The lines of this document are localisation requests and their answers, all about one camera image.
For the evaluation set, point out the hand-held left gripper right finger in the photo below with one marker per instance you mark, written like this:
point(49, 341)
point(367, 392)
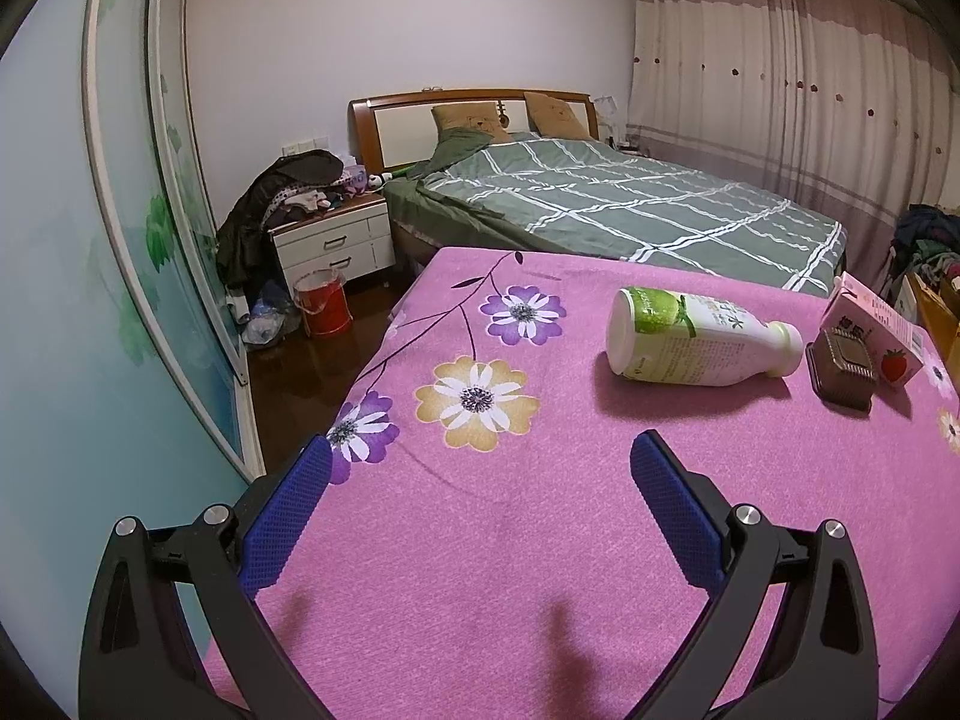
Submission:
point(675, 517)

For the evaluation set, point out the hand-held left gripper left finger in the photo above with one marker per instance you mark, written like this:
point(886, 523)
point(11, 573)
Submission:
point(289, 517)

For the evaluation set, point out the pink floral tablecloth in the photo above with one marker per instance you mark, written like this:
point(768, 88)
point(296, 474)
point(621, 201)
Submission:
point(525, 502)

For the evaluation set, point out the white green plastic bottle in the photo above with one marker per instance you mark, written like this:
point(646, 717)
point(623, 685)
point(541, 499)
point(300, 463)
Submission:
point(697, 345)

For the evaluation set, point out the clear plastic bag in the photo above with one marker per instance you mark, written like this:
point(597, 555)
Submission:
point(266, 319)

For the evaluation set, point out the red bucket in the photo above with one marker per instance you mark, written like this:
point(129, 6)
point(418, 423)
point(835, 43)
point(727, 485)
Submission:
point(324, 307)

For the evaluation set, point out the brown plastic tray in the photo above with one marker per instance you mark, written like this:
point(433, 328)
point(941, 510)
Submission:
point(844, 367)

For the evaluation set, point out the pink strawberry milk carton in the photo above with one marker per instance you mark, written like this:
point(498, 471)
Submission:
point(870, 315)

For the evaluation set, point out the white wooden nightstand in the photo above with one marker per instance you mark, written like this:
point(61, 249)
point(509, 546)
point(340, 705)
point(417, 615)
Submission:
point(337, 240)

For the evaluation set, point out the dark jacket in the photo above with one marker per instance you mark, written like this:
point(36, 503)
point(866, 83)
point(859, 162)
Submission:
point(244, 229)

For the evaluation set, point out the wardrobe with leaf-print doors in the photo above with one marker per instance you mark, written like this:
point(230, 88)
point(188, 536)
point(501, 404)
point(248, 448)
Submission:
point(75, 315)

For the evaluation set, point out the pile of mixed clothes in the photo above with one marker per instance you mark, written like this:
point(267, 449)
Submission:
point(322, 199)

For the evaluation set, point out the wooden side desk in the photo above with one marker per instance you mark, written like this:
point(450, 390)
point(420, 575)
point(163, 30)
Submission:
point(937, 319)

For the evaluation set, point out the green plaid duvet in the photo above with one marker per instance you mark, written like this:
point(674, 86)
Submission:
point(600, 195)

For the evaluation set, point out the heap of dark clothes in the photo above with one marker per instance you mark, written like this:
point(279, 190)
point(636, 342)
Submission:
point(930, 240)

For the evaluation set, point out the wooden bed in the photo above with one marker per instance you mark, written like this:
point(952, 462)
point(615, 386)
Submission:
point(397, 135)

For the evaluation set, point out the small bedside lamp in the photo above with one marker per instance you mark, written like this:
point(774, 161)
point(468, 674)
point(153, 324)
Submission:
point(609, 116)

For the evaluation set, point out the brown pillow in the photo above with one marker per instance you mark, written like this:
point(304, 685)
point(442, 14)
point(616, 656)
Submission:
point(555, 114)
point(469, 121)

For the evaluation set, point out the pink beige curtain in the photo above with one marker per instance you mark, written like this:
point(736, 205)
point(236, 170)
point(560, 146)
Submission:
point(787, 90)

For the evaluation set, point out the white wall switch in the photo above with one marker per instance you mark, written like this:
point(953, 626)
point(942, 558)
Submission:
point(304, 146)

